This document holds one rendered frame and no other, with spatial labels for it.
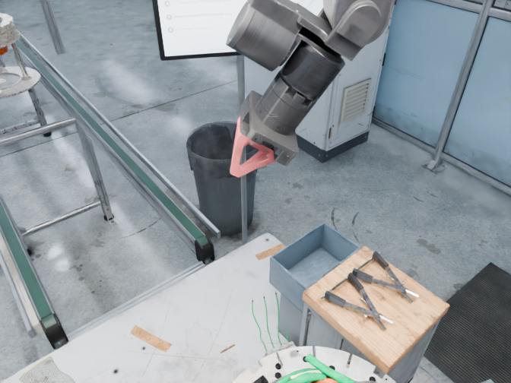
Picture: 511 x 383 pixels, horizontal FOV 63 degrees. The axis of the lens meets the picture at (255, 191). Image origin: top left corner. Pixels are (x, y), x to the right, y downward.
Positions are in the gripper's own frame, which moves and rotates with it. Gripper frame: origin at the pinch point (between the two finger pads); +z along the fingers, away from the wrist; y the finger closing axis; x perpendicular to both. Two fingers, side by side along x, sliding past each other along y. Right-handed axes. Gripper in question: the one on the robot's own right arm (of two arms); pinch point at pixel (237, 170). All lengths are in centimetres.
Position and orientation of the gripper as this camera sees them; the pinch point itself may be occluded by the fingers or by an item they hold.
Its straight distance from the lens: 57.1
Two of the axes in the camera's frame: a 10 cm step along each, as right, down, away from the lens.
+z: -5.2, 6.6, 5.3
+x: 8.5, 3.9, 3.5
